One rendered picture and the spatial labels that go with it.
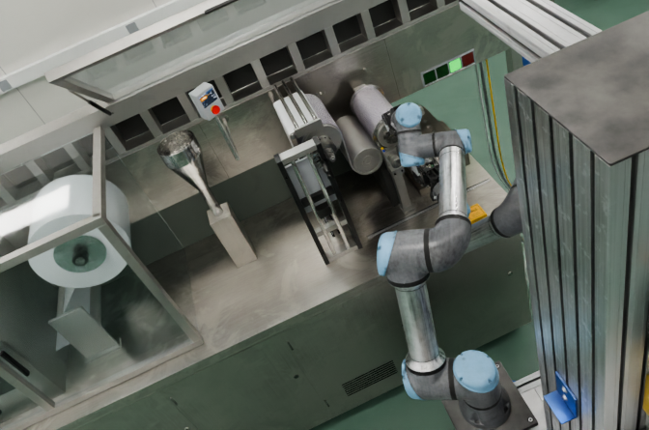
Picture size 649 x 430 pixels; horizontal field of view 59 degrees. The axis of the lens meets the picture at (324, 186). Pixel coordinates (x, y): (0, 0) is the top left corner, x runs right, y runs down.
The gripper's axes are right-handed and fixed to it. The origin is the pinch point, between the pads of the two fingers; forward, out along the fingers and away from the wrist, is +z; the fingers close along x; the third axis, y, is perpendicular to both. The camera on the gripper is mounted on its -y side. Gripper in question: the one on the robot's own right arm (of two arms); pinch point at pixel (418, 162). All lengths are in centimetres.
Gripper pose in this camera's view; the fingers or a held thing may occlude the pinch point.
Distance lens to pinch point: 224.3
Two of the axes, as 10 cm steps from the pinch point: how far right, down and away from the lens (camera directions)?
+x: -9.1, 4.2, -0.4
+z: -3.0, -5.7, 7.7
